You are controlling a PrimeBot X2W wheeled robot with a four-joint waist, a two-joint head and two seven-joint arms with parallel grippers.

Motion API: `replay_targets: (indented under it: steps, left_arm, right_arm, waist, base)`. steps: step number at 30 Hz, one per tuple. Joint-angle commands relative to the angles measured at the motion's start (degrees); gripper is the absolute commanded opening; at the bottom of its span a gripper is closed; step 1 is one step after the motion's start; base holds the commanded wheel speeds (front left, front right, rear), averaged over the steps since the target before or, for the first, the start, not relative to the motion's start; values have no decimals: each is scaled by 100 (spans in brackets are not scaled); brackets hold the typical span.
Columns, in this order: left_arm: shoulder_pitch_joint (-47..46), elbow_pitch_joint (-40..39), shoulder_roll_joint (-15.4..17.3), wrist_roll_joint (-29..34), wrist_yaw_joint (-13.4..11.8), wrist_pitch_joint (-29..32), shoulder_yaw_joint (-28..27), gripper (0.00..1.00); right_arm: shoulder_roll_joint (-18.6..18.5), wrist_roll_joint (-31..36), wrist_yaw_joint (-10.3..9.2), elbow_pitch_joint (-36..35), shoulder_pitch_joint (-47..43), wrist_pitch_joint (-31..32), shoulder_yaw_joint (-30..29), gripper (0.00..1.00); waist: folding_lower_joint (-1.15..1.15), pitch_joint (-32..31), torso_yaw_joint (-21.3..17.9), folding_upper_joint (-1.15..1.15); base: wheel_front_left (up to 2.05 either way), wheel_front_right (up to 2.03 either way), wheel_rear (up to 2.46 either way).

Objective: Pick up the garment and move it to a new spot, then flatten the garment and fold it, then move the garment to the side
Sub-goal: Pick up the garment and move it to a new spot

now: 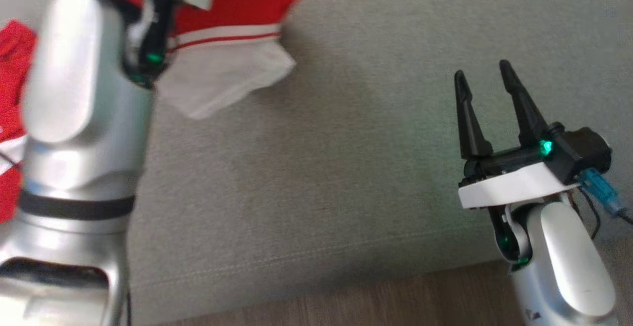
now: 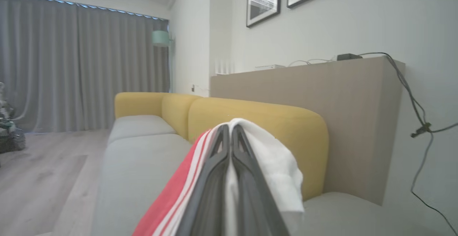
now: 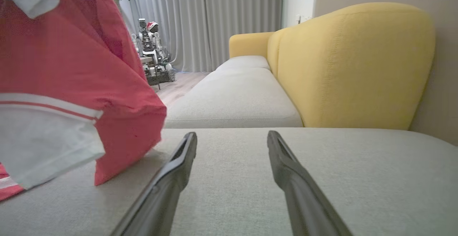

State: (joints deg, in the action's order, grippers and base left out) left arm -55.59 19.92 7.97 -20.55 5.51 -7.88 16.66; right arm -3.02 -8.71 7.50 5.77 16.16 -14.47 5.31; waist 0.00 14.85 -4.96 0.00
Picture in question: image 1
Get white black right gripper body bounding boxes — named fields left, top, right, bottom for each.
left=458, top=140, right=579, bottom=210

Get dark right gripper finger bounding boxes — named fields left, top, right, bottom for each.
left=499, top=60, right=549, bottom=147
left=455, top=70, right=494, bottom=159

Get red shorts with white stripe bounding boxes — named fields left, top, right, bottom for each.
left=0, top=19, right=38, bottom=223

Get grey fabric ottoman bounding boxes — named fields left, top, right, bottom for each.
left=0, top=0, right=633, bottom=326

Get blue right camera connector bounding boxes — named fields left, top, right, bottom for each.
left=580, top=168, right=621, bottom=216

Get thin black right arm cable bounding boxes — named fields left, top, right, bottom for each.
left=576, top=190, right=633, bottom=240

